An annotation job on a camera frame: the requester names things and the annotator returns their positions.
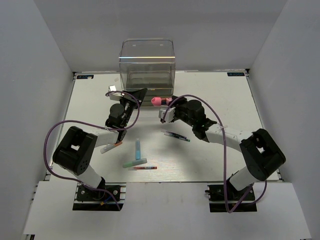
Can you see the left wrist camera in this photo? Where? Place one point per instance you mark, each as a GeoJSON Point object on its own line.
{"type": "Point", "coordinates": [114, 95]}

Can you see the right blue table label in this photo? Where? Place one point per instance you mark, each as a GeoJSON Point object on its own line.
{"type": "Point", "coordinates": [235, 74]}

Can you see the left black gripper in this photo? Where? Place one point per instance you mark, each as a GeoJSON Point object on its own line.
{"type": "Point", "coordinates": [140, 93]}

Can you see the green highlighter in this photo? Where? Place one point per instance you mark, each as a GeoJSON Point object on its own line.
{"type": "Point", "coordinates": [134, 163]}

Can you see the clear acrylic drawer organizer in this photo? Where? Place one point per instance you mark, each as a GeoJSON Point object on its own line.
{"type": "Point", "coordinates": [148, 63]}

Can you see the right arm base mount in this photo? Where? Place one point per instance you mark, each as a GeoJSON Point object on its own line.
{"type": "Point", "coordinates": [215, 193]}

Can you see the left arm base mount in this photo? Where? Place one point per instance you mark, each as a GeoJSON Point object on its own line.
{"type": "Point", "coordinates": [88, 200]}

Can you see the blue table label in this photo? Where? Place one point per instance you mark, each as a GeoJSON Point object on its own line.
{"type": "Point", "coordinates": [85, 77]}
{"type": "Point", "coordinates": [235, 74]}

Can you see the orange capped highlighter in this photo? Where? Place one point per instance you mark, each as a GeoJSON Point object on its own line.
{"type": "Point", "coordinates": [109, 147]}

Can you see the red pen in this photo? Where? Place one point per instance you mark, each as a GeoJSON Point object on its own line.
{"type": "Point", "coordinates": [136, 168]}

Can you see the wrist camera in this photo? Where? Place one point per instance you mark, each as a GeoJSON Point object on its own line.
{"type": "Point", "coordinates": [114, 95]}
{"type": "Point", "coordinates": [166, 115]}

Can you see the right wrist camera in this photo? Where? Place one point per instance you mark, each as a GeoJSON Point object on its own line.
{"type": "Point", "coordinates": [166, 115]}

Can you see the green pen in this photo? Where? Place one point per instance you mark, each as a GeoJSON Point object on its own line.
{"type": "Point", "coordinates": [177, 137]}

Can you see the pink capped marker tube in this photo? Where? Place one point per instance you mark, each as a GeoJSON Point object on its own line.
{"type": "Point", "coordinates": [158, 101]}

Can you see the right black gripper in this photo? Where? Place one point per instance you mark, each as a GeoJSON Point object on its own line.
{"type": "Point", "coordinates": [182, 102]}

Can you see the blue highlighter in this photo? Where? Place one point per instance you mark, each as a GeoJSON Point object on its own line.
{"type": "Point", "coordinates": [137, 149]}

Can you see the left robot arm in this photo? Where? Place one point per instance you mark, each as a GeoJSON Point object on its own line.
{"type": "Point", "coordinates": [76, 148]}

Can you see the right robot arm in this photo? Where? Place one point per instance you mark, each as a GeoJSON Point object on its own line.
{"type": "Point", "coordinates": [261, 154]}

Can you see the left blue table label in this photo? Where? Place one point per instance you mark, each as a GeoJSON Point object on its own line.
{"type": "Point", "coordinates": [85, 77]}

